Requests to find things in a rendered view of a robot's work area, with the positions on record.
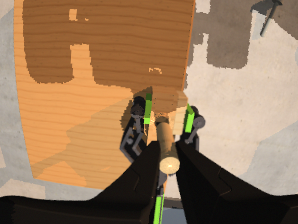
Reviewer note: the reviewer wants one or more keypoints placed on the orange wooden board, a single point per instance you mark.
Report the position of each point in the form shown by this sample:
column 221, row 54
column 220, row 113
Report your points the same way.
column 79, row 64

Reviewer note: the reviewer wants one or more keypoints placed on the grey shallow tray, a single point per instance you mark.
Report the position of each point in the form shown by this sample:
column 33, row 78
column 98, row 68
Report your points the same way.
column 174, row 212

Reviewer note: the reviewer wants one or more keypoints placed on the wooden dowel pin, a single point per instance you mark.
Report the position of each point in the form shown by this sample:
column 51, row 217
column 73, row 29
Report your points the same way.
column 169, row 161

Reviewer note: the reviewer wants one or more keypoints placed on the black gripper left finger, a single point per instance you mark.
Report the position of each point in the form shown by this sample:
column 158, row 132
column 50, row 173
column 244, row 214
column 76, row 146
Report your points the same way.
column 130, row 199

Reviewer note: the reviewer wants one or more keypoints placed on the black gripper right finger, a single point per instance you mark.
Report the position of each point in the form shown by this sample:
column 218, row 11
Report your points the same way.
column 212, row 195

